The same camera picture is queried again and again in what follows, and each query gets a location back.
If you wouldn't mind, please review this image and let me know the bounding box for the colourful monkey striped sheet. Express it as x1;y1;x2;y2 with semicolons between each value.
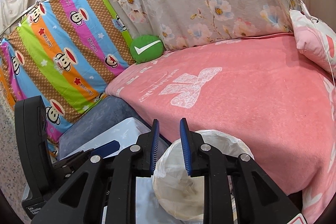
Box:
1;0;134;156

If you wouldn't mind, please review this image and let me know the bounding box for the white lined trash bin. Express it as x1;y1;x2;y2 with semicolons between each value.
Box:
153;130;253;223

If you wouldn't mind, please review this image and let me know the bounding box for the blue grey velvet pillow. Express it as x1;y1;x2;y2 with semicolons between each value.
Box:
57;95;172;160

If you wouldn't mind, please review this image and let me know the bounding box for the pink floral pillow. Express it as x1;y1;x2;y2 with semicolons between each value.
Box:
290;10;336;76

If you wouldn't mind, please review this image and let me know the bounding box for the green checkmark round cushion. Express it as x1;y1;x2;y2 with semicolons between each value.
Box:
130;35;165;64

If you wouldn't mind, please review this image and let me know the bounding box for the pink towel blanket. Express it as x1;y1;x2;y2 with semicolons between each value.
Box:
106;34;335;223

